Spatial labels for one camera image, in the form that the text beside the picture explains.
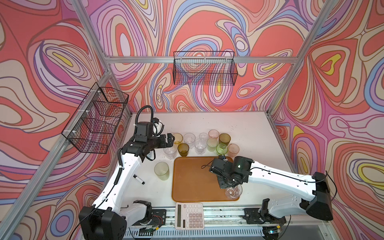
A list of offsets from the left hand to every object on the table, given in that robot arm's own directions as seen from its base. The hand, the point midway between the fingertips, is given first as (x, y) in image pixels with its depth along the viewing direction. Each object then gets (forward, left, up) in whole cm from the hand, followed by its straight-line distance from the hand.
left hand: (168, 137), depth 78 cm
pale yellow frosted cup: (-10, +5, -19) cm, 22 cm away
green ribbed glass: (+4, -32, -19) cm, 37 cm away
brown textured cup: (+10, -34, -15) cm, 38 cm away
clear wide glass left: (+2, +1, -19) cm, 19 cm away
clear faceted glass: (-22, -35, -21) cm, 47 cm away
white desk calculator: (-33, -11, -20) cm, 40 cm away
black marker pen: (-14, +19, -22) cm, 32 cm away
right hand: (-21, -30, -11) cm, 38 cm away
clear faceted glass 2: (+7, -18, -19) cm, 27 cm away
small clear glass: (+14, -20, -19) cm, 31 cm away
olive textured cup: (+5, -6, -19) cm, 21 cm away
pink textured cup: (+4, -39, -20) cm, 44 cm away
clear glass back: (+12, -11, -18) cm, 24 cm away
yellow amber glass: (+11, -3, -16) cm, 20 cm away
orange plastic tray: (-16, -12, -21) cm, 29 cm away
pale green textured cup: (+8, -26, -18) cm, 32 cm away
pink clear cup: (+14, -27, -16) cm, 35 cm away
